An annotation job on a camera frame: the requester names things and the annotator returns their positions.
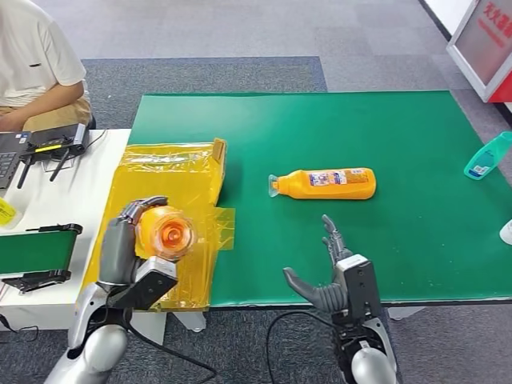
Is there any yellow film wrapped box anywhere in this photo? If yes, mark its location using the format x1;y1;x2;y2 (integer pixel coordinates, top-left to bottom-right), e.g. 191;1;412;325
80;138;236;312

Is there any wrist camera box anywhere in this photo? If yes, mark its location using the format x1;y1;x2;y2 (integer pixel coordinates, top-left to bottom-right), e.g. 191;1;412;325
106;255;179;312
333;254;384;326

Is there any orange detergent bottle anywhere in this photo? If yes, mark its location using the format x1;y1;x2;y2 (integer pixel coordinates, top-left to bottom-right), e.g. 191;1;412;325
267;167;378;202
134;205;199;262

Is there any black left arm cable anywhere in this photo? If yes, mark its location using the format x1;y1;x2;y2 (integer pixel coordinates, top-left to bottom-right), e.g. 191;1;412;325
124;312;218;384

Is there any teal plastic bottle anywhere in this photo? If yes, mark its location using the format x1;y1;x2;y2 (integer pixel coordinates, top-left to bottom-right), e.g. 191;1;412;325
463;131;512;182

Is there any red and white sign board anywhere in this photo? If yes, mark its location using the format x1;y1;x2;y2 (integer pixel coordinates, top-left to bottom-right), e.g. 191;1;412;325
446;0;512;104

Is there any black router with antennas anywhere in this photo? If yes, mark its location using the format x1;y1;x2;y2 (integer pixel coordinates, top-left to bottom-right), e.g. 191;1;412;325
17;123;89;190

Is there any person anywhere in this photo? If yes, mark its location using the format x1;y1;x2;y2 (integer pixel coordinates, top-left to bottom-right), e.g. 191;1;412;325
0;0;94;134

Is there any white table foot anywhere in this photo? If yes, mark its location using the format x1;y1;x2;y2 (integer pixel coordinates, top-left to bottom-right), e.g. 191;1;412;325
387;307;426;322

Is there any yellow sticker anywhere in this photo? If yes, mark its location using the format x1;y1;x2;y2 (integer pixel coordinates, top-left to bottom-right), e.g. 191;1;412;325
0;197;19;230

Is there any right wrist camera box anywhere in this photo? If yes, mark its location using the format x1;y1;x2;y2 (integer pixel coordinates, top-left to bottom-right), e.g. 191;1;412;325
333;254;384;326

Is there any black laptop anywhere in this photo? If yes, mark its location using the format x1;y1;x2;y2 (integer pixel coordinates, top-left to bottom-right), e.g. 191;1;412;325
0;131;32;190

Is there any small green belt conveyor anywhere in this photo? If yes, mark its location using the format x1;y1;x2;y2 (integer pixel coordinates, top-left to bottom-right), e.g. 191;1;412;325
0;222;84;295

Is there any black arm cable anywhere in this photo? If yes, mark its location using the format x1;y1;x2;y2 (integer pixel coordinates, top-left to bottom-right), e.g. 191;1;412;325
124;312;218;384
266;310;339;384

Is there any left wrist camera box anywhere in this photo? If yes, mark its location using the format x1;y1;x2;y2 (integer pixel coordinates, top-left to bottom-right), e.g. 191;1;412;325
106;255;179;312

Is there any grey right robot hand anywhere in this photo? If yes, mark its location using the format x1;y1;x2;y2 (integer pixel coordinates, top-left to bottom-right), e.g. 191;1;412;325
282;214;355;314

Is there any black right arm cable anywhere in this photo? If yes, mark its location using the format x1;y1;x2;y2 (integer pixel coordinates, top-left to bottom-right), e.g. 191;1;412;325
266;310;339;384

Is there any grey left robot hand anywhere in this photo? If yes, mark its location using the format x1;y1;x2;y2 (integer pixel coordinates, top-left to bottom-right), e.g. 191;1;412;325
98;196;169;290

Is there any green table mat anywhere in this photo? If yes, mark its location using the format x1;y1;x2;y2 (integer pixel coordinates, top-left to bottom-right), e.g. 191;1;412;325
128;90;512;310

